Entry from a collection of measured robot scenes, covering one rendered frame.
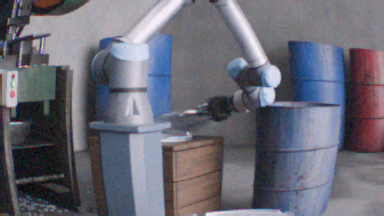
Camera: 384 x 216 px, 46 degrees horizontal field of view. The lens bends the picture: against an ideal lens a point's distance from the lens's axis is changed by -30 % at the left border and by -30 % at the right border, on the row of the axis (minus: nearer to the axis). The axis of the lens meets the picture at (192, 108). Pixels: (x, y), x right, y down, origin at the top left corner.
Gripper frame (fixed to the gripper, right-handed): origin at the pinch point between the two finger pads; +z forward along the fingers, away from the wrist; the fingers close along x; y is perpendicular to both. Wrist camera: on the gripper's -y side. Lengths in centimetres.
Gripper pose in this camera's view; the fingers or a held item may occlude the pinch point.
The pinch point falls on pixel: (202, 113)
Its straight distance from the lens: 234.5
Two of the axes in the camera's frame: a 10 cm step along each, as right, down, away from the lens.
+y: -6.9, 0.5, -7.3
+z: -7.0, 2.1, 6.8
